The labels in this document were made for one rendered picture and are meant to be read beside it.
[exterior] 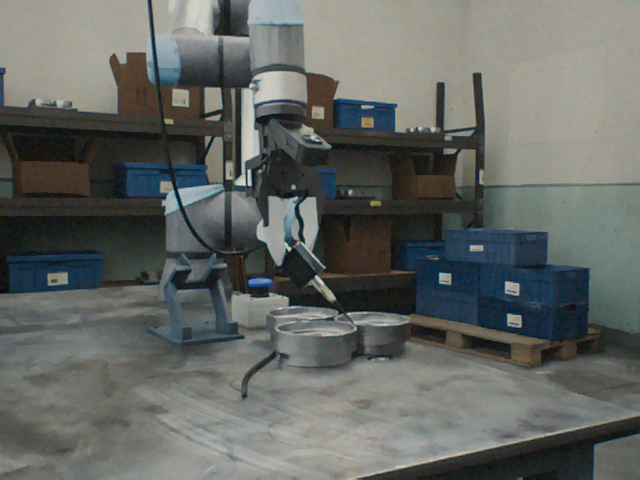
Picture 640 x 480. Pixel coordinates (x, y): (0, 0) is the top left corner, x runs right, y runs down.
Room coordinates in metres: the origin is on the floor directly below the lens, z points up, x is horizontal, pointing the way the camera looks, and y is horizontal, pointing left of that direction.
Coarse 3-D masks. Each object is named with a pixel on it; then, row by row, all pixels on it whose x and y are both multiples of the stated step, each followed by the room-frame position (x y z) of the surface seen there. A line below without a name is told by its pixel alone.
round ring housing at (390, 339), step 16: (336, 320) 0.94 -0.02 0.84; (352, 320) 1.00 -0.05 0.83; (368, 320) 1.01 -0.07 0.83; (384, 320) 1.00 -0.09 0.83; (400, 320) 0.98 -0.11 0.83; (368, 336) 0.91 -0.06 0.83; (384, 336) 0.91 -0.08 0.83; (400, 336) 0.92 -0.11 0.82; (368, 352) 0.91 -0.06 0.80; (384, 352) 0.91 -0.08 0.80; (400, 352) 0.93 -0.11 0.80
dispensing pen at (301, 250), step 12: (288, 252) 0.92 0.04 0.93; (300, 252) 0.91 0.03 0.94; (288, 264) 0.92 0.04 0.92; (300, 264) 0.91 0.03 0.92; (312, 264) 0.91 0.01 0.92; (288, 276) 0.93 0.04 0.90; (300, 276) 0.92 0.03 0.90; (312, 276) 0.91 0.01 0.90; (300, 288) 0.92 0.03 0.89; (324, 288) 0.92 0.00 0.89; (336, 300) 0.92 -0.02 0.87
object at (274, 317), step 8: (272, 312) 1.03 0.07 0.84; (280, 312) 1.04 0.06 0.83; (288, 312) 1.05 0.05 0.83; (296, 312) 1.06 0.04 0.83; (304, 312) 1.06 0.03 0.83; (312, 312) 1.05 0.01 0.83; (320, 312) 1.05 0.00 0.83; (328, 312) 1.04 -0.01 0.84; (336, 312) 1.01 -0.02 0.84; (272, 320) 0.98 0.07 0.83; (280, 320) 0.96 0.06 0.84; (288, 320) 0.96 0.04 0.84; (296, 320) 0.96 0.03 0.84; (304, 320) 0.96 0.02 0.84; (312, 320) 0.96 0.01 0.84; (320, 320) 0.96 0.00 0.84; (328, 320) 0.97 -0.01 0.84; (272, 328) 0.98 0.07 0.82; (272, 336) 0.99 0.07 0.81
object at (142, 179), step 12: (120, 168) 4.42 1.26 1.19; (132, 168) 4.32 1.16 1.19; (144, 168) 4.36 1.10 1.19; (156, 168) 4.39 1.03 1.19; (180, 168) 4.45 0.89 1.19; (192, 168) 4.49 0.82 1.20; (204, 168) 4.53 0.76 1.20; (120, 180) 4.48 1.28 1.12; (132, 180) 4.31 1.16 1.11; (144, 180) 4.36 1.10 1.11; (156, 180) 4.40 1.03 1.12; (168, 180) 4.44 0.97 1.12; (180, 180) 4.47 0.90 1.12; (192, 180) 4.51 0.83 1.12; (204, 180) 4.54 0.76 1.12; (120, 192) 4.49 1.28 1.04; (132, 192) 4.31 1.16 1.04; (144, 192) 4.36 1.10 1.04; (156, 192) 4.40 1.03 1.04; (168, 192) 4.44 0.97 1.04
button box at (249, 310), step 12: (240, 300) 1.12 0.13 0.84; (252, 300) 1.10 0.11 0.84; (264, 300) 1.11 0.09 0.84; (276, 300) 1.12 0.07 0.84; (288, 300) 1.13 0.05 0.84; (240, 312) 1.12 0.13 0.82; (252, 312) 1.10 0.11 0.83; (264, 312) 1.11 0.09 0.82; (240, 324) 1.12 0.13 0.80; (252, 324) 1.10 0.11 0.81; (264, 324) 1.11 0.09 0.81
